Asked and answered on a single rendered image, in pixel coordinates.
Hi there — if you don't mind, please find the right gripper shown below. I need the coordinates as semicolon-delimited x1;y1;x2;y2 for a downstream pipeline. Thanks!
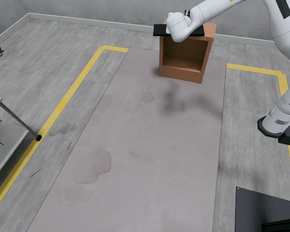
185;10;191;19

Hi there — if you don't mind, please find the brown open-front cabinet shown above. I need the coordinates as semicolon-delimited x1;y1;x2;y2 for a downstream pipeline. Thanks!
159;23;217;84

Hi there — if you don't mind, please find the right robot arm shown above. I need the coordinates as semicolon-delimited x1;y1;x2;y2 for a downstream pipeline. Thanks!
166;0;290;133

